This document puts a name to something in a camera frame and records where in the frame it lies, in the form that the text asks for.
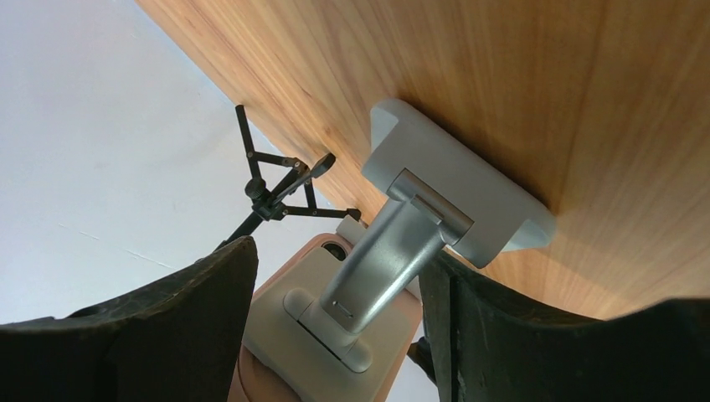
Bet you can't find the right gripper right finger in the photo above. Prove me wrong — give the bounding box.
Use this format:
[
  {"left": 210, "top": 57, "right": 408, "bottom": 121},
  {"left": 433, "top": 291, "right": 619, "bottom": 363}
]
[{"left": 419, "top": 253, "right": 709, "bottom": 401}]

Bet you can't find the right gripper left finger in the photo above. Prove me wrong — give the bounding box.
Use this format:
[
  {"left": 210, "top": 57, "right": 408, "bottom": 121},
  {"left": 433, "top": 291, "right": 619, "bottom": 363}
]
[{"left": 1, "top": 236, "right": 258, "bottom": 401}]

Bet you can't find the phone with pink case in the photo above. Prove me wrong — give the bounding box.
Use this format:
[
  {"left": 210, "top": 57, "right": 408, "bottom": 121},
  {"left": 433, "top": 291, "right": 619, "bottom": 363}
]
[{"left": 228, "top": 234, "right": 422, "bottom": 401}]

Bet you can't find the white phone stand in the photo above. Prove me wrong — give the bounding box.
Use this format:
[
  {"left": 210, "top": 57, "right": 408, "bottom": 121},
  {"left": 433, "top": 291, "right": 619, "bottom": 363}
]
[{"left": 242, "top": 98, "right": 558, "bottom": 402}]

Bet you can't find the black mini tripod stand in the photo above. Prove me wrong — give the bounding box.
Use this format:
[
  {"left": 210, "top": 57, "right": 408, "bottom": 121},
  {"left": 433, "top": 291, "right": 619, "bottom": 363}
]
[{"left": 218, "top": 105, "right": 362, "bottom": 248}]

